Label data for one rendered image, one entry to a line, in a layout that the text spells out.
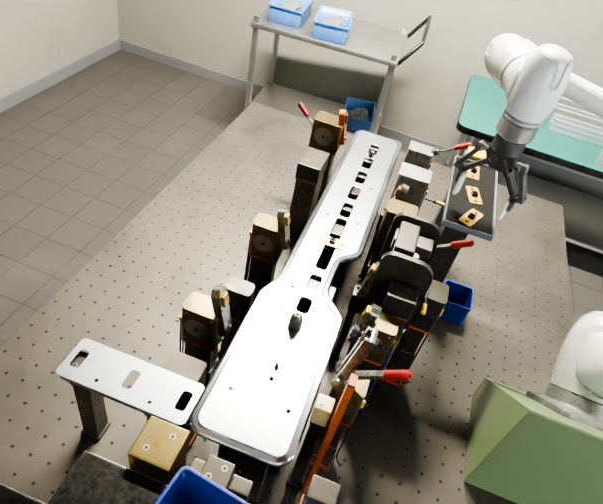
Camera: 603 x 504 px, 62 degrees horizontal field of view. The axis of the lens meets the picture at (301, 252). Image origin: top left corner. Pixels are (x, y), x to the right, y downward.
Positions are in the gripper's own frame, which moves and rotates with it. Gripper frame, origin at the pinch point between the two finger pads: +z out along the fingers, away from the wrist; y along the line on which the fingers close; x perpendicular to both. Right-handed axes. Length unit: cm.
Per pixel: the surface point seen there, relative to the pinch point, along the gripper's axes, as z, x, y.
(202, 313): 17, 71, 26
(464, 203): 5.4, -4.6, 4.5
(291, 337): 21, 57, 10
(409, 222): 4.2, 18.3, 8.9
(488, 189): 5.4, -17.9, 3.4
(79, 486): 18, 110, 11
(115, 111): 121, -54, 273
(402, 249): 2.9, 30.2, 3.5
